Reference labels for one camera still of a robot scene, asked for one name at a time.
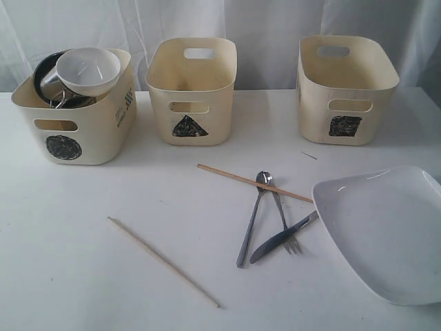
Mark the wooden chopstick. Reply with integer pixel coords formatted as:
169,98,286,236
197,163,314,203
106,217,221,309

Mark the steel spoon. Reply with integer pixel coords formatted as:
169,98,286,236
236,171,272,268

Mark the white ceramic bowl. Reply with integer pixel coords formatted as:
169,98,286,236
55,48,121,97

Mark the steel mug with handle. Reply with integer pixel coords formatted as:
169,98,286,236
49,89,96,109

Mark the steel bowl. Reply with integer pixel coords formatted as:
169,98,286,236
32,51,65,104

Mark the cream bin triangle mark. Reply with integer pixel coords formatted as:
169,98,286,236
145,37,238,146

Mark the small thin needle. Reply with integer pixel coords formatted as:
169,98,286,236
301,151,318,160

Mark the steel table knife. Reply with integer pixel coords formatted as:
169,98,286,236
249,210,319,264

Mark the steel fork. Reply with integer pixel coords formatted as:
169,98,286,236
272,192,302,254

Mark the cream bin circle mark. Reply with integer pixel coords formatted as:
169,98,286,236
11,48,137,165

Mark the white curtain backdrop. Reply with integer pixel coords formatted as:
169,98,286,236
1,1,440,99

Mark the cream bin square mark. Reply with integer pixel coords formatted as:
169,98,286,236
296,35,400,146

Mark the white square plate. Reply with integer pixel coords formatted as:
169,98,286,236
311,165,440,305

